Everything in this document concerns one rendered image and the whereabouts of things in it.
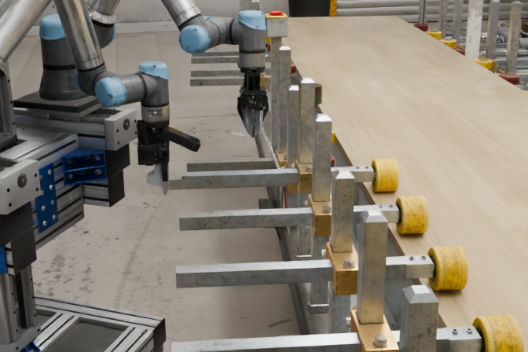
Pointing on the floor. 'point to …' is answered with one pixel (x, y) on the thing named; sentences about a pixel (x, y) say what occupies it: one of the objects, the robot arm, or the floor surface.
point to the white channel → (475, 7)
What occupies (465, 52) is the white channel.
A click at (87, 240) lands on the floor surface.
